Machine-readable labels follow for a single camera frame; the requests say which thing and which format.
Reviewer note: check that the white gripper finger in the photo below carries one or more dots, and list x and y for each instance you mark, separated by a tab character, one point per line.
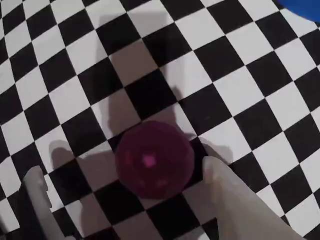
237	212

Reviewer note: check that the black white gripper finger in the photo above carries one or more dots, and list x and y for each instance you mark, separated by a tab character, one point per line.
37	200

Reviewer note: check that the pink faceted ball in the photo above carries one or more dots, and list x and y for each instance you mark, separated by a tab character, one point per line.
155	160

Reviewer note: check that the blue round box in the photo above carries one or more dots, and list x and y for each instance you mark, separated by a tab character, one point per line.
307	7

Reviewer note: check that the black white checkerboard sheet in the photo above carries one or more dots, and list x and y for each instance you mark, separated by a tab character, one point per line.
237	87

